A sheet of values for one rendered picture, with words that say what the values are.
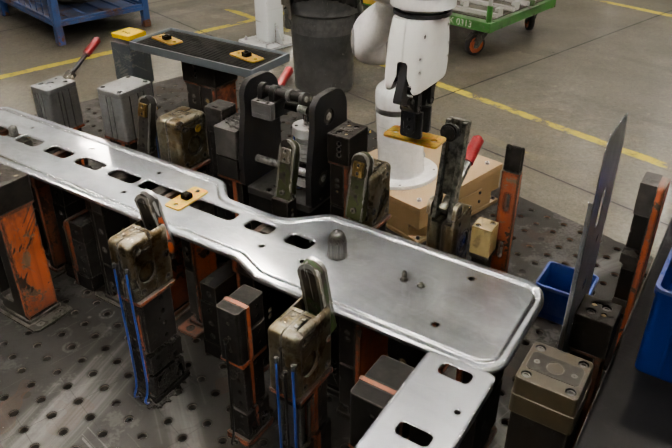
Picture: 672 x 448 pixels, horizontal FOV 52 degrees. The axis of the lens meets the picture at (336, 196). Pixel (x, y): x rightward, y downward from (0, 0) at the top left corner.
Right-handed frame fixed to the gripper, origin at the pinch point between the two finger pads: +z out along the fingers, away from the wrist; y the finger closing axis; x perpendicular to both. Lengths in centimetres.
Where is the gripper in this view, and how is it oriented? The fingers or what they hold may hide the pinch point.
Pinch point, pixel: (415, 120)
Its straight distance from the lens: 96.7
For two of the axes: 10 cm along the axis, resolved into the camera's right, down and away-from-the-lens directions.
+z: 0.0, 8.7, 5.0
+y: -5.4, 4.2, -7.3
